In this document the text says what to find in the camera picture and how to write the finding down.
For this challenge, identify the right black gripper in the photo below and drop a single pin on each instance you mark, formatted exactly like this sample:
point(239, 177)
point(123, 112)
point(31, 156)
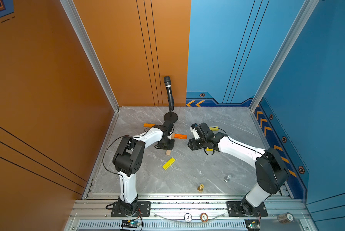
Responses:
point(192, 144)

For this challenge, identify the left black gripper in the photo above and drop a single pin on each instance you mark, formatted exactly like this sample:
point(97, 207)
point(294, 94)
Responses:
point(170, 147)

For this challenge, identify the orange block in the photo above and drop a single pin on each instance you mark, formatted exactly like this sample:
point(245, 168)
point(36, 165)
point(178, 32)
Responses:
point(180, 136)
point(148, 125)

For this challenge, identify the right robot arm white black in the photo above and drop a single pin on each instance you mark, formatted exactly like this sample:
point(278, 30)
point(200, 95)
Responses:
point(271, 171)

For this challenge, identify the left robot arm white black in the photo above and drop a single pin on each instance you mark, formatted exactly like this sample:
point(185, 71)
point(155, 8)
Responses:
point(128, 160)

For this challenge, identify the yellow block diagonal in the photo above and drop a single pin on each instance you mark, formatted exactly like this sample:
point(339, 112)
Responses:
point(168, 163)

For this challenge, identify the black microphone on stand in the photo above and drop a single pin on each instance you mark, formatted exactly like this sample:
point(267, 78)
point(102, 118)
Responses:
point(170, 116)

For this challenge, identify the silver cylinder weight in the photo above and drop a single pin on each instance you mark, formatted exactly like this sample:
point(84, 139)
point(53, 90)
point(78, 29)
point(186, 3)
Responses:
point(227, 178)

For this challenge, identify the brass cylinder weight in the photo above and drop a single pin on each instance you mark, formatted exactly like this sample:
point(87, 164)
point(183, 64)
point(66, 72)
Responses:
point(200, 188)

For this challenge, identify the copper round disc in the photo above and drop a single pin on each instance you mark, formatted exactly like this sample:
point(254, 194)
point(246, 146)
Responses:
point(204, 217)

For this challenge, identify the white round disc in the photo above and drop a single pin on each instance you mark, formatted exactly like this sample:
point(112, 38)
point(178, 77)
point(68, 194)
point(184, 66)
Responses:
point(188, 217)

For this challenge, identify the left green circuit board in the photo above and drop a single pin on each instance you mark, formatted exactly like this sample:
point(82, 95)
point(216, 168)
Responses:
point(130, 224)

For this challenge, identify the green circuit board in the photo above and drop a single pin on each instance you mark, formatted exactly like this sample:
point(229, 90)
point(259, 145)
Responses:
point(252, 225)
point(130, 224)

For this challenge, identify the right green circuit board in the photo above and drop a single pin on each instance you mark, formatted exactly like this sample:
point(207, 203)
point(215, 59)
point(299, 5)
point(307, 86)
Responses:
point(252, 225)

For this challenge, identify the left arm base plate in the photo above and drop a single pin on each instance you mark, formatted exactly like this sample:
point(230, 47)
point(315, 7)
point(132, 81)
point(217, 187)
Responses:
point(121, 209)

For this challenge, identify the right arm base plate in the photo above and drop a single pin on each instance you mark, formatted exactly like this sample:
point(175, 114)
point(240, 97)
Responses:
point(244, 209)

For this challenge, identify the aluminium front rail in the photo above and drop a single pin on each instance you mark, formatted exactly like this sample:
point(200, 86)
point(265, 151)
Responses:
point(174, 205)

